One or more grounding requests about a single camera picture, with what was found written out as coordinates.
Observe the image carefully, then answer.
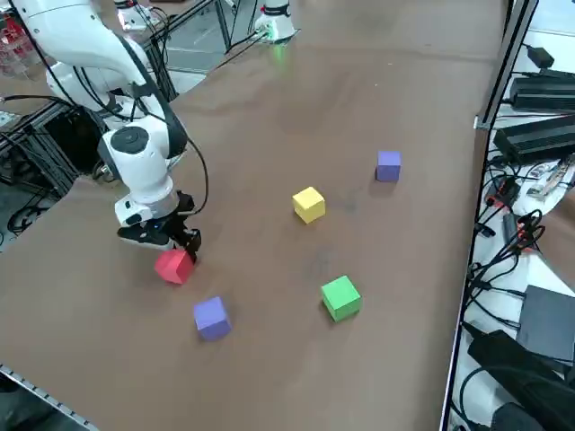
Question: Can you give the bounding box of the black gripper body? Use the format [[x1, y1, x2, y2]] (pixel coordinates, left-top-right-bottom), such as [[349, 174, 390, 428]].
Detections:
[[146, 190, 197, 248]]

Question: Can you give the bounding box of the red foam cube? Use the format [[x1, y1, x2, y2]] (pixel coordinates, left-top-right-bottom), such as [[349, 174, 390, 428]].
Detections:
[[154, 249, 196, 286]]

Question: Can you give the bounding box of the purple foam cube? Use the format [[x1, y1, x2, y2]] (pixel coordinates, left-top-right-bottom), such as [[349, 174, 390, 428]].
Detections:
[[375, 150, 403, 183], [193, 295, 233, 341]]

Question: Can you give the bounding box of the yellow foam cube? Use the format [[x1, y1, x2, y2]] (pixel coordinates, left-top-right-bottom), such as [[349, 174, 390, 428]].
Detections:
[[291, 186, 326, 225]]

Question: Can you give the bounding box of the green foam cube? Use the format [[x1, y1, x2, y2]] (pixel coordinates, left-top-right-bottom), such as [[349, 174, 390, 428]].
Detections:
[[320, 275, 363, 322]]

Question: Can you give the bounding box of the black orange connector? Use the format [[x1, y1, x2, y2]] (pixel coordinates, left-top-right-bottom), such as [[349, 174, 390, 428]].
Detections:
[[487, 177, 522, 208]]

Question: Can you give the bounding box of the black bag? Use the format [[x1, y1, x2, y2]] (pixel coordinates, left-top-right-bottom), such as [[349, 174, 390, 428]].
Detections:
[[466, 330, 575, 431]]

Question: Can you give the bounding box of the grey flat box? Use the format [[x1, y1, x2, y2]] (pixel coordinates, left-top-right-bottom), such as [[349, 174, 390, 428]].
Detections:
[[515, 284, 575, 363]]

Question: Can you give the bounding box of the small black power adapter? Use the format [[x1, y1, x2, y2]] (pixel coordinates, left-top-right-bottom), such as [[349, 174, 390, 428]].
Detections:
[[526, 43, 556, 69]]

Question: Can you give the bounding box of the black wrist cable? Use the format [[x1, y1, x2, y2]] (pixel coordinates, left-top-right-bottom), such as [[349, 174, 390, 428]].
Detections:
[[177, 132, 211, 219]]

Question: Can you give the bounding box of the aluminium frame rack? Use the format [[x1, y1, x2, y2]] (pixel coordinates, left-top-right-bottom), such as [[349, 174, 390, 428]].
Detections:
[[0, 96, 109, 201]]

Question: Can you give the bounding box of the aluminium table edge rail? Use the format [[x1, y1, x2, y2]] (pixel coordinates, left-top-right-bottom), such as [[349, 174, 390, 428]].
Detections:
[[0, 362, 99, 431]]

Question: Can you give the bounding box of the black table edge rail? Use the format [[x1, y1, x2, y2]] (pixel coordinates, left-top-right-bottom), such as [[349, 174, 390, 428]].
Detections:
[[438, 128, 493, 431]]

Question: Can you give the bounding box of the aluminium frame post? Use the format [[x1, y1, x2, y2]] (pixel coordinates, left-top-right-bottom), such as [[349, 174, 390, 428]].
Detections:
[[474, 0, 540, 131]]

